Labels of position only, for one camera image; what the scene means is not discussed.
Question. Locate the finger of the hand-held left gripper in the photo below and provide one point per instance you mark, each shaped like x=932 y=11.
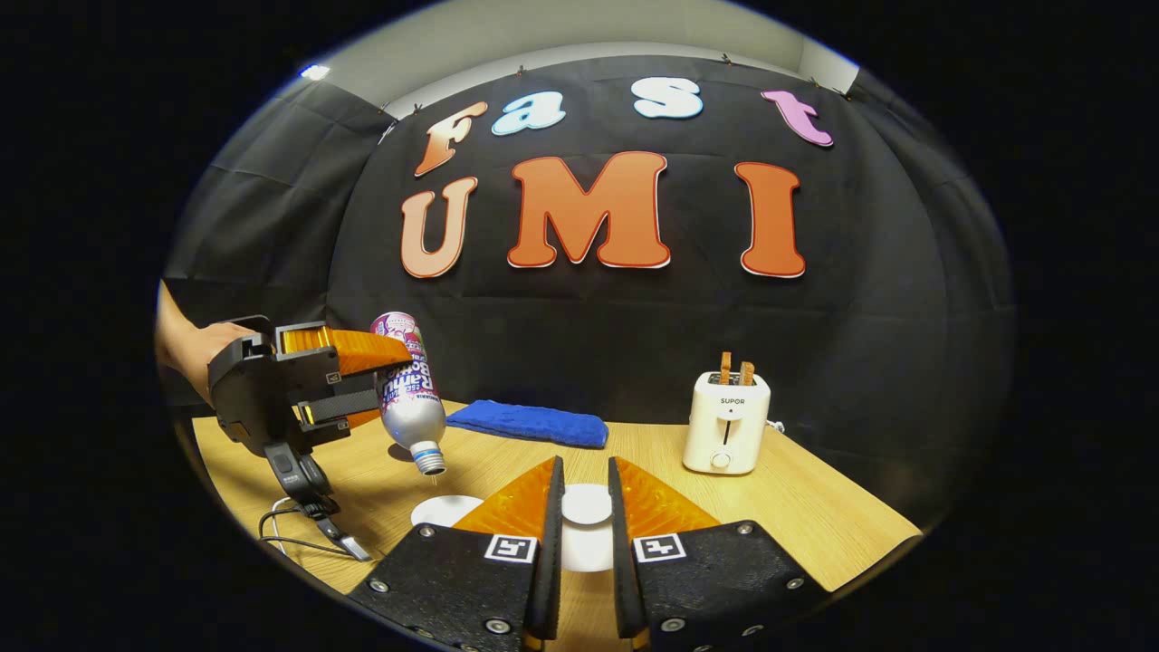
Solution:
x=308 y=362
x=335 y=407

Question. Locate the blue folded towel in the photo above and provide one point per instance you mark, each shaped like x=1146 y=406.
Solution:
x=534 y=423

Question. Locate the silver water bottle red label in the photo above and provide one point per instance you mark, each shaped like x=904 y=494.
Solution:
x=412 y=407

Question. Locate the white teacup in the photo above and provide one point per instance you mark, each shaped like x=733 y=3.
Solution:
x=439 y=512

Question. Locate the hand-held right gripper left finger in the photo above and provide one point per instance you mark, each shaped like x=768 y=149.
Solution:
x=548 y=580

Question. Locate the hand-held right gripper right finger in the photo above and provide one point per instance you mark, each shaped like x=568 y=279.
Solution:
x=625 y=580

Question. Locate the white toaster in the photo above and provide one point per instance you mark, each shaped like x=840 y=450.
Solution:
x=715 y=435

